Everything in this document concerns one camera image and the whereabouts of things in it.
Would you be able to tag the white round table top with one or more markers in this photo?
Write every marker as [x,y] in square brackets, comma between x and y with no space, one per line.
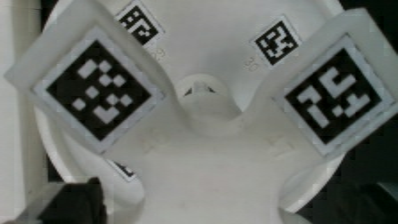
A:
[207,40]

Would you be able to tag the white cylindrical table leg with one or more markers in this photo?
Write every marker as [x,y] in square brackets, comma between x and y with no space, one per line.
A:
[209,105]

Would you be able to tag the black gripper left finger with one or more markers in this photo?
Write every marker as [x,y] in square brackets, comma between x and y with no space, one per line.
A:
[70,204]

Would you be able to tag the white U-shaped fence frame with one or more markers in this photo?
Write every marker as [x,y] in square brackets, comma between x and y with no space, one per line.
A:
[22,151]

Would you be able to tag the white cross-shaped table base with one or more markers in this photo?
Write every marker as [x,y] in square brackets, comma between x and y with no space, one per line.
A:
[202,166]

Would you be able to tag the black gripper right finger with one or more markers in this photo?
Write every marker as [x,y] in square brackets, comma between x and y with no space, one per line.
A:
[358,204]

